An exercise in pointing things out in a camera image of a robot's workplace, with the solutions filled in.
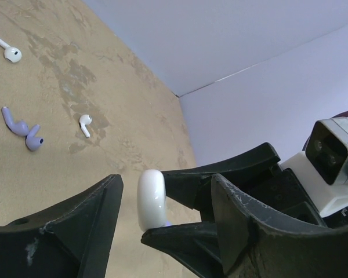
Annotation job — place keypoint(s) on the purple earbud left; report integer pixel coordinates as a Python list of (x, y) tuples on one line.
[(20, 128)]

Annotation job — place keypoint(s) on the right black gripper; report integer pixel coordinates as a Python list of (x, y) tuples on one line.
[(256, 173)]

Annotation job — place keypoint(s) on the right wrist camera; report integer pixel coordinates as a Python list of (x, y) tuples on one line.
[(322, 167)]

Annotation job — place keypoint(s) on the white earbud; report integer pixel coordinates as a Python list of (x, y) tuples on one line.
[(12, 54), (84, 121)]

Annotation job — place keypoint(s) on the purple earbud right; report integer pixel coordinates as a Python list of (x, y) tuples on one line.
[(33, 142)]

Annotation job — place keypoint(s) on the white earbud charging case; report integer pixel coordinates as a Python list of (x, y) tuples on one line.
[(151, 200)]

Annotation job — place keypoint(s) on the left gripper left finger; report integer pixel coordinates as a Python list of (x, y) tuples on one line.
[(72, 238)]

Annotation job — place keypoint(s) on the purple earbud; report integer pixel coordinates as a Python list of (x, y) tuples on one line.
[(33, 142), (20, 128)]

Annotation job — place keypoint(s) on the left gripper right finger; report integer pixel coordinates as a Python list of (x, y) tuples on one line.
[(256, 240)]

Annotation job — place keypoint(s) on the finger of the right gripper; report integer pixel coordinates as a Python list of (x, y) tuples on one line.
[(194, 245)]

